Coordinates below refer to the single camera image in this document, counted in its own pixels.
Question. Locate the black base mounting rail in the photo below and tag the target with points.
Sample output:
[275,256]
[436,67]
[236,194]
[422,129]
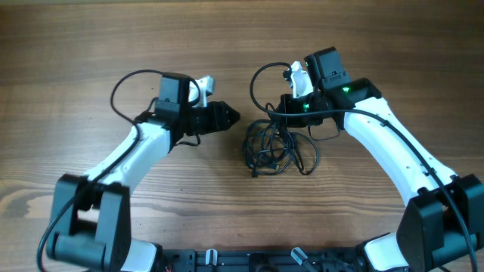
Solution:
[212,260]

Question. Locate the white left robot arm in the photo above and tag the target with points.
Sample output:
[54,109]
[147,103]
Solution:
[90,224]

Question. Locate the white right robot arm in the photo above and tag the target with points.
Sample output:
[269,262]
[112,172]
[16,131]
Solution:
[443,217]

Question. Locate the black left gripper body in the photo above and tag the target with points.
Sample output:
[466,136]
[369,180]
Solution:
[213,116]

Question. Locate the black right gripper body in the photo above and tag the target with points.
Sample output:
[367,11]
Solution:
[289,110]

